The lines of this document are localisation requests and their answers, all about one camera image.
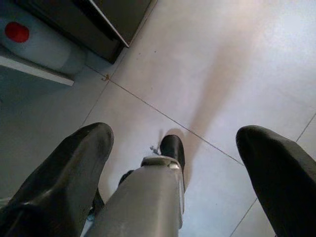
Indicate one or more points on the water jug with red cap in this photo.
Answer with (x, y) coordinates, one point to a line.
(37, 44)

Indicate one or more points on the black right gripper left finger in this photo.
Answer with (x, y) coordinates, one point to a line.
(59, 177)

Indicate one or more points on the dark cabinet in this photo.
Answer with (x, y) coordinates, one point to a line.
(93, 27)

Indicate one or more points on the silver robot leg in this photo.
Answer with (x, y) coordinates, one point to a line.
(143, 200)

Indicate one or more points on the small yellow floor scrap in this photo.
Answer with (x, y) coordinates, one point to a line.
(105, 77)

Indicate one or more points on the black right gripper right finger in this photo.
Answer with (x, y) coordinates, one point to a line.
(281, 177)

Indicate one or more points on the black robot foot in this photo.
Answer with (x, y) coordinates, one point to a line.
(172, 148)

